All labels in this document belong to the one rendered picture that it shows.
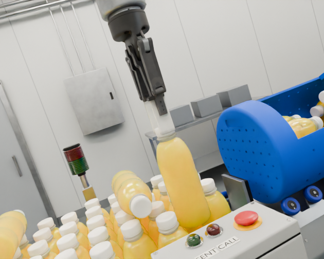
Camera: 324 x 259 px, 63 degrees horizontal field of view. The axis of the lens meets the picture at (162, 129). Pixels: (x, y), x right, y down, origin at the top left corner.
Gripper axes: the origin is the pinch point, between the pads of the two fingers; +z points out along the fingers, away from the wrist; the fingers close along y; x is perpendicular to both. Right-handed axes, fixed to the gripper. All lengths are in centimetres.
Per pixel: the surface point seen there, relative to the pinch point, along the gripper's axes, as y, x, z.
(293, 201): 2.1, -26.9, 31.5
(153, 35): 334, -131, -94
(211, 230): -15.4, 2.5, 17.8
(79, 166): 45, 19, 10
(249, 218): -17.6, -2.9, 17.5
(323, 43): 303, -409, -1
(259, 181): 9.1, -23.6, 26.2
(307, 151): -1.6, -31.5, 19.4
